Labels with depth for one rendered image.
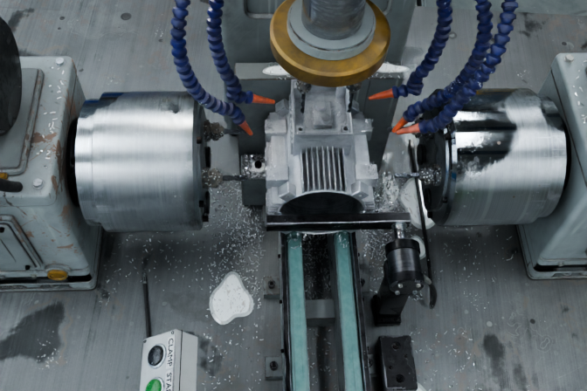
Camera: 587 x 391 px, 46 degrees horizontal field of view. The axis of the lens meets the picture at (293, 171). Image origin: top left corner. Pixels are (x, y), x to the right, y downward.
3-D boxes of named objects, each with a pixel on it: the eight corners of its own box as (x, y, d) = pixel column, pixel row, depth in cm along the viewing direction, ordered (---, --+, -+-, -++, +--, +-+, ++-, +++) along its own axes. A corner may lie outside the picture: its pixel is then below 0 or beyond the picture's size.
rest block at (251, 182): (242, 181, 152) (240, 151, 142) (274, 181, 152) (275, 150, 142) (242, 206, 148) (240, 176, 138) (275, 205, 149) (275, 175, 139)
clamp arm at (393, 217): (407, 216, 126) (265, 219, 124) (410, 208, 123) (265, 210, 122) (409, 234, 124) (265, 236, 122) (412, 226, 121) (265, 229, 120)
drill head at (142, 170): (46, 145, 141) (8, 62, 120) (228, 142, 143) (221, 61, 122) (25, 257, 128) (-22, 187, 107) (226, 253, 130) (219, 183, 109)
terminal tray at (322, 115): (287, 104, 129) (289, 78, 123) (345, 103, 130) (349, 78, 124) (290, 158, 123) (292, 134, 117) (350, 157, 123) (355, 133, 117)
